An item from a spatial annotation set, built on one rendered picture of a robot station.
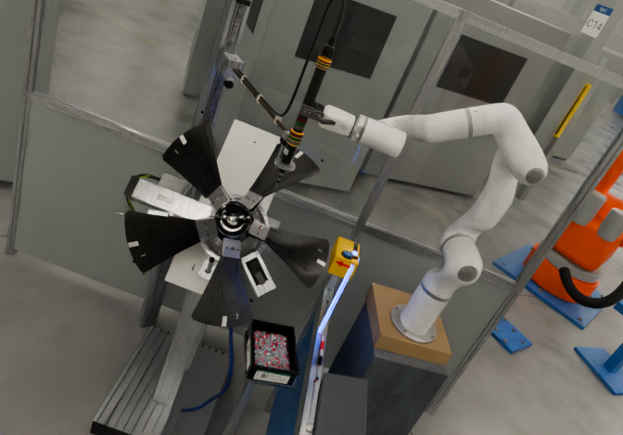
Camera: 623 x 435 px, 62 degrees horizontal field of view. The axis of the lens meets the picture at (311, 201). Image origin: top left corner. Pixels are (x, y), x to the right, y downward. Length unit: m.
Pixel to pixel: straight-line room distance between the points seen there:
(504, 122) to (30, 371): 2.26
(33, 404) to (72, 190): 1.03
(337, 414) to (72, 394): 1.67
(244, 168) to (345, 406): 1.11
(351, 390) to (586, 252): 4.14
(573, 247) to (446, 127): 3.79
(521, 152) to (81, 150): 2.03
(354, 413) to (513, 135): 0.91
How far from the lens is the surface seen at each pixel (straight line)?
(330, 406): 1.27
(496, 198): 1.74
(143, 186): 1.96
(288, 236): 1.83
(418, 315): 1.97
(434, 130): 1.59
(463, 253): 1.78
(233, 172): 2.06
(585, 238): 5.24
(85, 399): 2.69
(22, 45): 3.46
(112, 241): 2.96
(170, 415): 2.61
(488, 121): 1.61
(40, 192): 3.03
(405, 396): 2.11
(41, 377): 2.76
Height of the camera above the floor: 2.14
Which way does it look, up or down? 27 degrees down
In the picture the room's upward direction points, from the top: 23 degrees clockwise
